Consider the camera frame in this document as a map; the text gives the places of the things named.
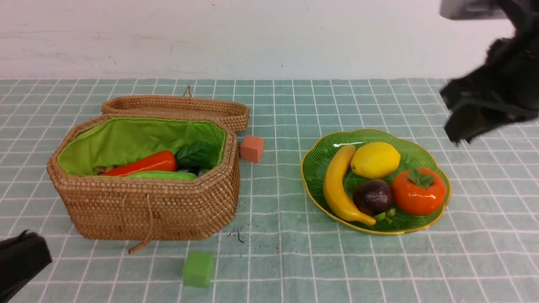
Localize light green cucumber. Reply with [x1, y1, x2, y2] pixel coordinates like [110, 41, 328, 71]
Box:
[125, 171, 198, 181]

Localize pink foam cube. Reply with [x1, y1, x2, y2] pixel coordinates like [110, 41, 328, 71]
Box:
[240, 135, 264, 162]

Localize orange persimmon green calyx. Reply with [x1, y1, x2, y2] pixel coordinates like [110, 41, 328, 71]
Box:
[392, 167, 447, 216]

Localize purple eggplant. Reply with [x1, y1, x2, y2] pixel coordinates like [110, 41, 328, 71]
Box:
[177, 167, 200, 176]

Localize yellow banana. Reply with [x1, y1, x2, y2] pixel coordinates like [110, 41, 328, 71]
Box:
[322, 145, 376, 226]

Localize woven rattan basket lid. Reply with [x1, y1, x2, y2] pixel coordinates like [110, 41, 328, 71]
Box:
[101, 86, 250, 132]

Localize woven rattan basket green lining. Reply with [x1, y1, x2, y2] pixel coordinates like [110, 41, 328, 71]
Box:
[47, 114, 241, 242]

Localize green foam cube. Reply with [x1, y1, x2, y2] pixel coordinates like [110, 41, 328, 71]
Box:
[182, 251, 215, 288]

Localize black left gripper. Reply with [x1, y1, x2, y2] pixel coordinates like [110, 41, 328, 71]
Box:
[0, 230, 53, 303]

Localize yellow lemon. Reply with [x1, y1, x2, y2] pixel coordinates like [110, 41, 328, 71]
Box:
[350, 142, 401, 180]

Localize green checkered tablecloth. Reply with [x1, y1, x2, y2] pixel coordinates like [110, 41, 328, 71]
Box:
[0, 78, 539, 303]

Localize green leaf-shaped glass plate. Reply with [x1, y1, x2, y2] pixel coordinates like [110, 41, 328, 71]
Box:
[301, 129, 452, 235]

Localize orange carrot green leaves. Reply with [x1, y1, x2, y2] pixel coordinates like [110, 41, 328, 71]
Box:
[94, 141, 214, 177]

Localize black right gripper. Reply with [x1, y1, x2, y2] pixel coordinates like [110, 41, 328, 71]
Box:
[440, 0, 539, 145]

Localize purple mangosteen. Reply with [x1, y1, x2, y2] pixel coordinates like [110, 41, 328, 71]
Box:
[352, 180, 396, 224]

